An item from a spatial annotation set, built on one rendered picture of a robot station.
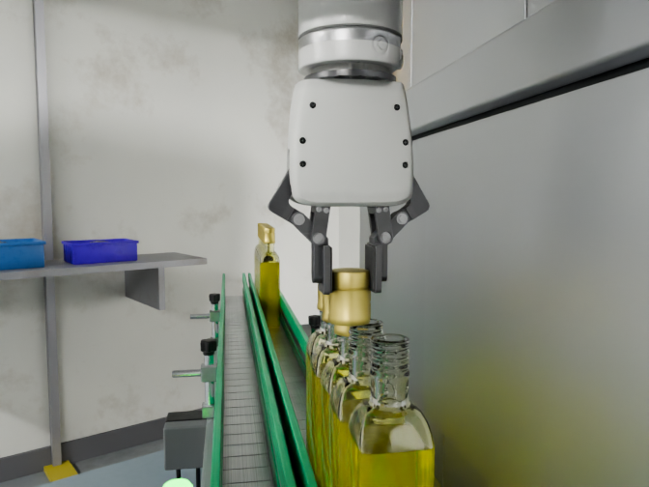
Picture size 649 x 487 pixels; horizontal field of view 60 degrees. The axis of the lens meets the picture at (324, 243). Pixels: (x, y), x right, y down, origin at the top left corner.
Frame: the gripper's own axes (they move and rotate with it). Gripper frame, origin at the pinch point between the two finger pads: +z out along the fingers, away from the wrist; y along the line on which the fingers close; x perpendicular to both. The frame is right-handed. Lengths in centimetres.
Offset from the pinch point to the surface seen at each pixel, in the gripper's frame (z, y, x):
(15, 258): 20, 100, -206
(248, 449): 30.8, 7.8, -34.2
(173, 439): 37, 21, -55
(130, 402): 111, 69, -280
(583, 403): 8.0, -13.8, 12.0
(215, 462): 22.3, 11.7, -13.1
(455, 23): -26.2, -16.4, -18.7
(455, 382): 13.7, -13.6, -9.6
